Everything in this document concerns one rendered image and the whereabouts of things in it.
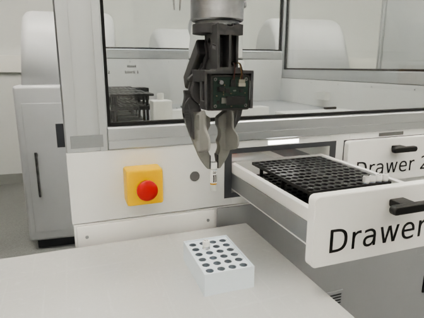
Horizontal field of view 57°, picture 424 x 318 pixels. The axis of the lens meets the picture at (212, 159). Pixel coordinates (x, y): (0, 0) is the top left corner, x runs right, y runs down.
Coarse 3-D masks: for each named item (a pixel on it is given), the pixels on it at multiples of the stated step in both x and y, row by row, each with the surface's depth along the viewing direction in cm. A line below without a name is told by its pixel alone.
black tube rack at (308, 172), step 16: (272, 160) 87; (288, 160) 87; (304, 160) 88; (320, 160) 87; (272, 176) 86; (288, 176) 75; (304, 176) 75; (320, 176) 75; (336, 176) 75; (352, 176) 75; (288, 192) 75; (304, 192) 74
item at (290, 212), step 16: (256, 160) 90; (336, 160) 90; (240, 176) 83; (256, 176) 77; (240, 192) 83; (256, 192) 76; (272, 192) 70; (272, 208) 70; (288, 208) 65; (304, 208) 61; (288, 224) 65; (304, 224) 61; (304, 240) 61
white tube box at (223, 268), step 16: (192, 240) 71; (224, 240) 72; (192, 256) 65; (208, 256) 65; (224, 256) 66; (240, 256) 65; (192, 272) 66; (208, 272) 62; (224, 272) 60; (240, 272) 61; (208, 288) 60; (224, 288) 61; (240, 288) 62
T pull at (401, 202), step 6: (396, 198) 59; (402, 198) 59; (390, 204) 59; (396, 204) 56; (402, 204) 56; (408, 204) 56; (414, 204) 56; (420, 204) 57; (390, 210) 56; (396, 210) 55; (402, 210) 55; (408, 210) 56; (414, 210) 56; (420, 210) 57
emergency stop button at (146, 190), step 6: (144, 180) 74; (150, 180) 74; (138, 186) 73; (144, 186) 73; (150, 186) 73; (156, 186) 74; (138, 192) 73; (144, 192) 73; (150, 192) 74; (156, 192) 74; (144, 198) 74; (150, 198) 74
